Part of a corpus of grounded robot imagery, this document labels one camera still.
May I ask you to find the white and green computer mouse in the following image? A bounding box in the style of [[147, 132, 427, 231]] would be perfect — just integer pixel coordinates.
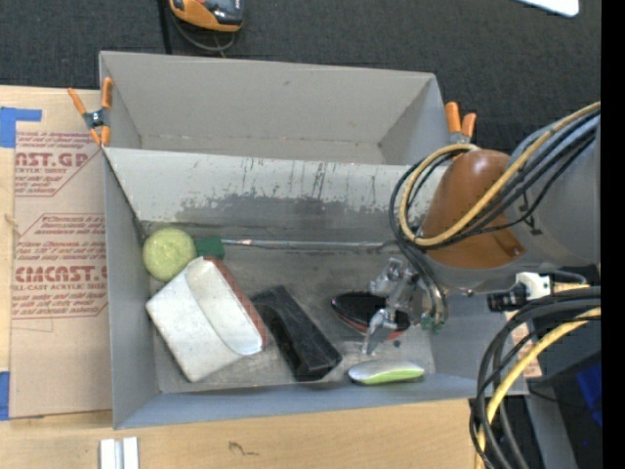
[[347, 360, 427, 387]]

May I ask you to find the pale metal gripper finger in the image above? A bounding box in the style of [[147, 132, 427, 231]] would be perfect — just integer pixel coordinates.
[[361, 307, 397, 357], [368, 257, 406, 295]]

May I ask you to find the brown cardboard board red print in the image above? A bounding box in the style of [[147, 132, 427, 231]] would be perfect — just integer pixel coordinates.
[[0, 84, 114, 420]]

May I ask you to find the black and red oval case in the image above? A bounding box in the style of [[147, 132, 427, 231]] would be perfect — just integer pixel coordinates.
[[330, 291, 412, 334]]

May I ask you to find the grey metal bin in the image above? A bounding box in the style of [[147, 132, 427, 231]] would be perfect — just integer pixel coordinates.
[[99, 50, 529, 431]]

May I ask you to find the red-brown flat block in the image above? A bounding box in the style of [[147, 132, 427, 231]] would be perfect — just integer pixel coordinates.
[[204, 254, 271, 352]]

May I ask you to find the black flat block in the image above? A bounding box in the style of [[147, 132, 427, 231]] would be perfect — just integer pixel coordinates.
[[250, 284, 344, 383]]

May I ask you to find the dark green flat block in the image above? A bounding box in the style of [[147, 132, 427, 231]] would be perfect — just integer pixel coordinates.
[[194, 235, 228, 261]]

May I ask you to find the black cylinder on white bracket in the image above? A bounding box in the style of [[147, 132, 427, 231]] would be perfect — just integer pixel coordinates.
[[486, 271, 554, 313]]

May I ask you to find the light green round sponge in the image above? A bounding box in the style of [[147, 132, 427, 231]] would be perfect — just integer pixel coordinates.
[[141, 227, 198, 283]]

